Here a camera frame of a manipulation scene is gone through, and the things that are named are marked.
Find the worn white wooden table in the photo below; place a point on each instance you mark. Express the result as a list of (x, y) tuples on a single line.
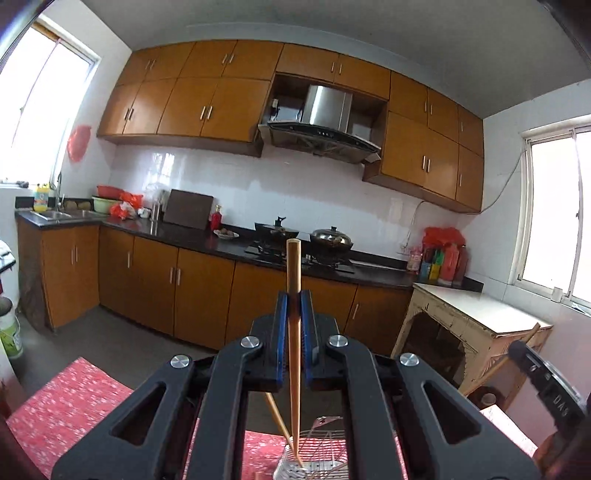
[(471, 314)]

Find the green plastic basin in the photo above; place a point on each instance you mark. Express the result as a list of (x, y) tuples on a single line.
[(104, 205)]

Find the red plastic basin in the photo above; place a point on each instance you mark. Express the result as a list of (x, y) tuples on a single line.
[(108, 191)]

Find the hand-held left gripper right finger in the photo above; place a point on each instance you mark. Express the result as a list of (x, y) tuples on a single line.
[(307, 337)]

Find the small sliding window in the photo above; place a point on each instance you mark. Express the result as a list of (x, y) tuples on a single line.
[(554, 212)]

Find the red glass bottle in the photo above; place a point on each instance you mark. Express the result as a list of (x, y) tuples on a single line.
[(216, 220)]

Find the yellow detergent bottle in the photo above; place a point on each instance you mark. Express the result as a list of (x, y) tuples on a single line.
[(41, 198)]

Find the large sliding window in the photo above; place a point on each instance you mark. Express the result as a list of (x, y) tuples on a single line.
[(46, 106)]

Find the colourful carton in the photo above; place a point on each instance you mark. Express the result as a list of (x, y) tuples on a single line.
[(431, 271)]

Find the wooden wall cabinets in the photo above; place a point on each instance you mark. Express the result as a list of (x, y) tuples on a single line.
[(207, 101)]

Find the pink labelled bottle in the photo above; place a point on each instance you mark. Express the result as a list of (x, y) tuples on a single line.
[(414, 261)]

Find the clear plastic bag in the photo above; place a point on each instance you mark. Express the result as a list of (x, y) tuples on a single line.
[(154, 191)]

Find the wok with metal lid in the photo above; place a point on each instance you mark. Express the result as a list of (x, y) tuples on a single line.
[(331, 239)]

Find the black wok with lid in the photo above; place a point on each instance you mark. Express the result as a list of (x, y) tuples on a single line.
[(274, 233)]

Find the black gas stove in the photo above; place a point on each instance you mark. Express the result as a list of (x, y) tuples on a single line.
[(268, 256)]

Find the wooden base cabinets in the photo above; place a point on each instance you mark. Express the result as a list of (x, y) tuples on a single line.
[(152, 281)]

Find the red floral tablecloth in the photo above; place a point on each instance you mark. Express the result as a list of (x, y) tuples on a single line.
[(69, 406)]

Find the steel sink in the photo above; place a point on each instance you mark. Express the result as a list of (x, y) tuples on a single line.
[(60, 215)]

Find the metal cup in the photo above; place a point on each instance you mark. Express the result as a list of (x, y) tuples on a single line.
[(157, 212)]

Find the steel range hood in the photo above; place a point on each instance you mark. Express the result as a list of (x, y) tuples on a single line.
[(323, 110)]

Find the metal faucet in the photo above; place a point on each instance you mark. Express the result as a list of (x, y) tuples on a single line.
[(59, 189)]

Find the crumpled red plastic bag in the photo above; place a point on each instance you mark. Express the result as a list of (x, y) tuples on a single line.
[(124, 207)]

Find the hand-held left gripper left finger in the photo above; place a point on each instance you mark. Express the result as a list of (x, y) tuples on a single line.
[(282, 332)]

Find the white plastic bucket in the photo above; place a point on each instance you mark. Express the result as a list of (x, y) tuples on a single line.
[(10, 332)]

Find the black kitchen countertop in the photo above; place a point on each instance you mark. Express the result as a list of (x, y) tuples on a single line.
[(194, 240)]

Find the red hanging plastic bag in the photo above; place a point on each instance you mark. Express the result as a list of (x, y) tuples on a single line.
[(78, 144)]

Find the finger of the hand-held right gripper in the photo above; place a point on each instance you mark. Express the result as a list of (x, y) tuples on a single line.
[(521, 353)]

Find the long wooden chopstick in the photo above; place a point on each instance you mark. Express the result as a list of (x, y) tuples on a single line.
[(293, 267), (277, 415)]

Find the dark wooden cutting board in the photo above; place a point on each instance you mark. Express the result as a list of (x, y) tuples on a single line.
[(188, 208)]

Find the white plate with food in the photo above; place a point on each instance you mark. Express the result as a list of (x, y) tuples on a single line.
[(226, 234)]

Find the red sauce bottle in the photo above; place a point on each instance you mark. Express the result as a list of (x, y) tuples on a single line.
[(463, 267), (449, 265)]

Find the red bag over bottles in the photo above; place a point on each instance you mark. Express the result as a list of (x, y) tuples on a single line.
[(443, 235)]

